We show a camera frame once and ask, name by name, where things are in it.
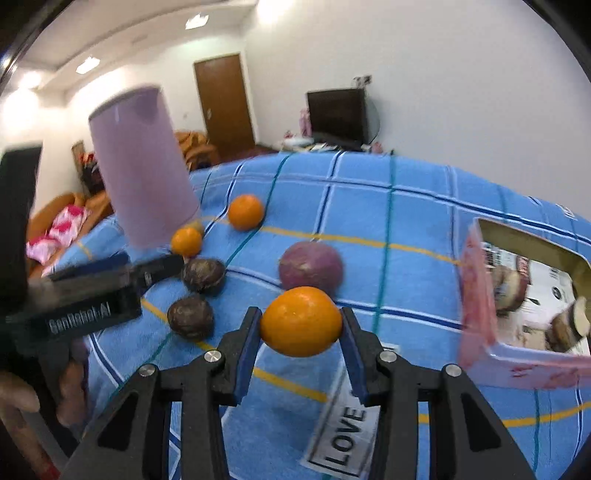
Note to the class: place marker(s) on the square ceiling light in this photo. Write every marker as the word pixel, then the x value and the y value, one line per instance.
pixel 87 64
pixel 196 21

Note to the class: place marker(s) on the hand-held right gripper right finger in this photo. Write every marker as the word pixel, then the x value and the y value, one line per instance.
pixel 353 362

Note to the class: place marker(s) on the dark chair with clutter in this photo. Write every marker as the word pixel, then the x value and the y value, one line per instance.
pixel 87 168

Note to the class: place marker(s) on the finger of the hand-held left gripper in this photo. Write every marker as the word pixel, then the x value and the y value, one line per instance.
pixel 159 271
pixel 92 266

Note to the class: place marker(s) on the small orange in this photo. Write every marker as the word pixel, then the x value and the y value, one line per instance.
pixel 187 242

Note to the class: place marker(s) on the small brown leather sofa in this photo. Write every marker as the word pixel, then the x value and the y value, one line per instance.
pixel 198 150

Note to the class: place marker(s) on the purple electric kettle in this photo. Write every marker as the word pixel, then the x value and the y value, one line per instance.
pixel 138 161

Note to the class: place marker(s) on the brown wooden door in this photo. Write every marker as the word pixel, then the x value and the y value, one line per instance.
pixel 226 106

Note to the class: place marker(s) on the blue plaid blanket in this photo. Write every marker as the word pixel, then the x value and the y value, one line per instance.
pixel 415 221

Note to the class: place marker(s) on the pink floral pillow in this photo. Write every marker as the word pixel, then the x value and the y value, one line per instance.
pixel 60 230

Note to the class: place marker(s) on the person's left hand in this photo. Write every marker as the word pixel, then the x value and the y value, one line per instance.
pixel 74 387

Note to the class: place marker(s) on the dark brown passion fruit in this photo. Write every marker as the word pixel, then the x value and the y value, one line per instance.
pixel 190 318
pixel 204 275

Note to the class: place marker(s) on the black television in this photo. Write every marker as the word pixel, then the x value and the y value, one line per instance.
pixel 337 115

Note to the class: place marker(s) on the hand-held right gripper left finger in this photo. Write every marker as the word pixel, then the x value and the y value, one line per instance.
pixel 247 353

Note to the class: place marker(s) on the medium orange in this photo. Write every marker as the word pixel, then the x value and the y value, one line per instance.
pixel 246 212

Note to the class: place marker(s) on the pink gift bag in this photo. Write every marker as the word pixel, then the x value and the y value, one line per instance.
pixel 304 122

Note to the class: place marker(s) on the white television stand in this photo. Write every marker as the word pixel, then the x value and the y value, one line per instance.
pixel 323 146

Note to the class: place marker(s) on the large orange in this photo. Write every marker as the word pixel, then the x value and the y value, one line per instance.
pixel 300 323

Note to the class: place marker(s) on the pink cardboard box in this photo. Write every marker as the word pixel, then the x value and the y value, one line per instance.
pixel 478 295

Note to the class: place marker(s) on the white wall outlet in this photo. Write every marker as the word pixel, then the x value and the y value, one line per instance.
pixel 364 80

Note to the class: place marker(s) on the large purple round fruit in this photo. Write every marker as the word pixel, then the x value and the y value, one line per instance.
pixel 311 270

